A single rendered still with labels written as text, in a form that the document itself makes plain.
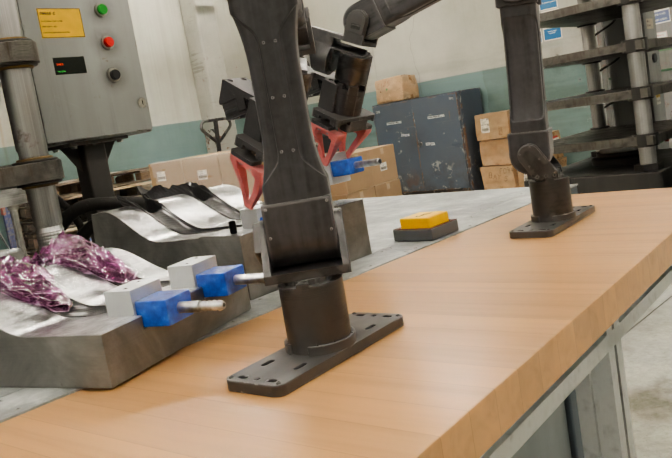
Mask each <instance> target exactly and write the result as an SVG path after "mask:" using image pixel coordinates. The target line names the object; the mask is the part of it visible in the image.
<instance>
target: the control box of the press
mask: <svg viewBox="0 0 672 458"><path fill-rule="evenodd" d="M16 1H17V6H18V11H19V16H20V20H21V25H22V30H23V34H24V37H27V38H30V39H33V40H34V41H35V42H37V47H38V52H39V56H40V63H38V66H35V67H34V68H33V69H31V72H32V77H33V82H34V86H35V91H36V96H37V101H38V105H39V110H40V115H41V119H42V124H43V129H44V134H45V138H46V143H47V148H48V151H53V153H56V152H59V150H61V151H62V152H63V153H64V154H65V155H66V156H67V157H68V158H69V159H70V161H71V162H72V163H73V164H74V165H75V166H76V168H77V173H78V177H79V182H80V187H81V192H82V197H83V200H84V199H88V198H96V197H115V194H114V189H113V184H112V179H111V174H110V170H109V165H108V158H109V156H110V153H111V150H112V148H113V145H114V142H115V141H116V140H117V142H123V139H126V138H128V136H131V135H136V134H141V133H146V132H151V131H152V129H153V127H152V122H151V117H150V112H149V106H148V101H147V96H146V91H145V86H144V81H143V76H142V70H141V65H140V60H139V55H138V50H137V45H136V40H135V35H134V29H133V24H132V19H131V14H130V9H129V4H128V0H16Z"/></svg>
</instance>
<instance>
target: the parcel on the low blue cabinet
mask: <svg viewBox="0 0 672 458"><path fill-rule="evenodd" d="M375 89H376V97H377V104H378V105H380V104H386V103H391V102H397V101H403V100H408V99H414V98H419V90H418V84H417V80H416V78H415V75H407V74H404V75H397V76H393V77H389V78H385V79H382V80H378V81H375Z"/></svg>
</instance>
